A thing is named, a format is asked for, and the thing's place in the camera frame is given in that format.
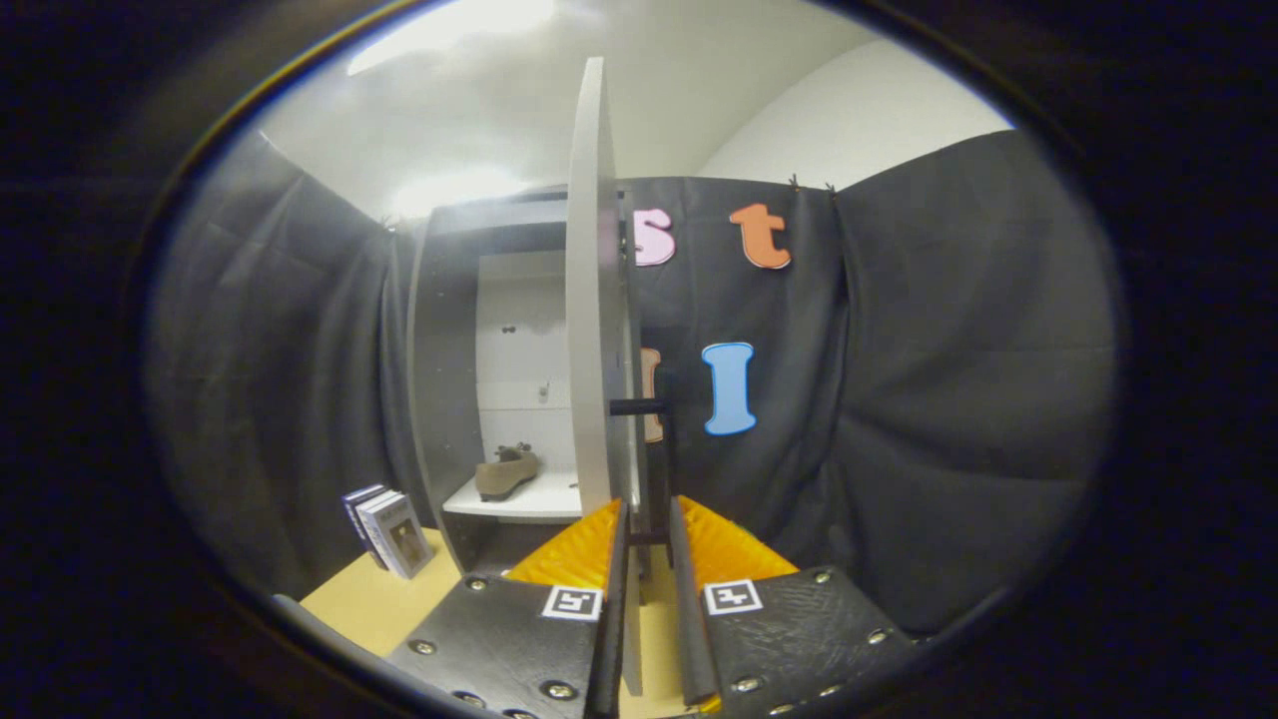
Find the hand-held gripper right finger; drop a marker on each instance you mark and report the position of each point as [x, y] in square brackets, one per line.
[691, 619]

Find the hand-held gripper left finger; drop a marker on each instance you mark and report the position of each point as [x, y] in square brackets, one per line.
[614, 619]

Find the brown felt shoe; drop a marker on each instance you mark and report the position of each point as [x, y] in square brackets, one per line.
[504, 477]

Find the grey shoe cabinet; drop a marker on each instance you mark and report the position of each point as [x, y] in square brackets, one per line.
[444, 399]

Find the beige shoe cabinet door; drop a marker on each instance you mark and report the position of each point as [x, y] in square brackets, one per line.
[589, 300]

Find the grey cover book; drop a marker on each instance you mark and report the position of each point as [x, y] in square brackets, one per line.
[404, 539]

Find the dark blue book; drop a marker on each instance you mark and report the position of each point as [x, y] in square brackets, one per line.
[356, 511]

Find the black backdrop cloth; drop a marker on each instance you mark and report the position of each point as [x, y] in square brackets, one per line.
[949, 399]

